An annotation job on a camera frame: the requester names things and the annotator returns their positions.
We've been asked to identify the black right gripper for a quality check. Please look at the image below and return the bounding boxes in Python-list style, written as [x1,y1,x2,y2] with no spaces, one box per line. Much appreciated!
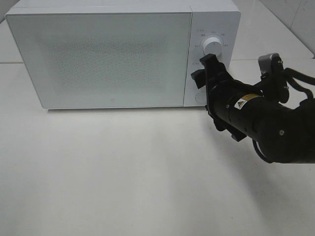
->
[190,54,265,142]

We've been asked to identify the round white door button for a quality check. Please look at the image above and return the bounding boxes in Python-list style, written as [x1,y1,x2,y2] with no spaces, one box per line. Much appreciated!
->
[195,91,207,104]

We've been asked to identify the white microwave door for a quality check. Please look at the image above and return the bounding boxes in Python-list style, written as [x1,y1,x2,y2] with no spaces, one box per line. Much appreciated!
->
[7,13,191,109]

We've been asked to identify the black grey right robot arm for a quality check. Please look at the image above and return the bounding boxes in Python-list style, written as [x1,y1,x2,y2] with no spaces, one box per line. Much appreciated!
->
[191,53,315,164]

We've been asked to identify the upper white round knob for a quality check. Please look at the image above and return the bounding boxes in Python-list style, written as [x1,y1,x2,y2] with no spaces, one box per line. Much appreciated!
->
[201,35,223,57]

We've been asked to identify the white microwave oven body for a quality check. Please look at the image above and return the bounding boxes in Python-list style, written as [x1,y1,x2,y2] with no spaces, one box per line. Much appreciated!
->
[5,0,241,107]

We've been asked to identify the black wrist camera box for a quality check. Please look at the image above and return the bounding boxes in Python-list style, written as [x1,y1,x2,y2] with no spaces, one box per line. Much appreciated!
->
[258,53,289,104]

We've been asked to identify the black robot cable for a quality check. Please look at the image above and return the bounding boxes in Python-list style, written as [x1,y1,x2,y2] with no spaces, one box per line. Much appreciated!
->
[283,68,315,104]

